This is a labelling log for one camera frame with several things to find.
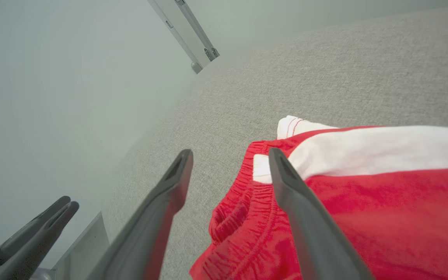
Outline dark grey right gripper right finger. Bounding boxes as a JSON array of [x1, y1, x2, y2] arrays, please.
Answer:
[[268, 147, 377, 280]]

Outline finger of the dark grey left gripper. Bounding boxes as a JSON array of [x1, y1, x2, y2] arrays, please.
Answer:
[[0, 201, 80, 280], [0, 195, 72, 267]]

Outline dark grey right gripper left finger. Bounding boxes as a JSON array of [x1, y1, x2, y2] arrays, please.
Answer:
[[85, 149, 194, 280]]

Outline red shorts with white stripes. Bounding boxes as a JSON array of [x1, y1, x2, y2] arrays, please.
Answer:
[[189, 115, 448, 280]]

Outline grey metal frame post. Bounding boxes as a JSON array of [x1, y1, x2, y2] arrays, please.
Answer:
[[147, 0, 220, 74]]

